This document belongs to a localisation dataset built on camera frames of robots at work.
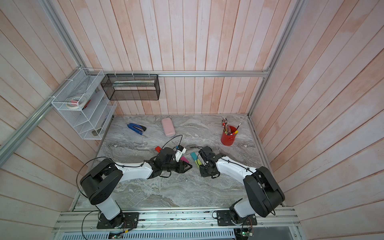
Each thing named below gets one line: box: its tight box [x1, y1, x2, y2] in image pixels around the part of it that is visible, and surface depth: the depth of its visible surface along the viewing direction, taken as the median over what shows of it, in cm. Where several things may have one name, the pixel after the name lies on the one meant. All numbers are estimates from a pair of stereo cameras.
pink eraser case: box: [161, 117, 176, 137], surface depth 113 cm
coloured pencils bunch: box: [221, 117, 242, 136], surface depth 95 cm
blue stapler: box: [127, 122, 147, 135], surface depth 113 cm
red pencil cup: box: [221, 125, 237, 146], surface depth 100 cm
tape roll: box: [66, 96, 87, 109], surface depth 75 cm
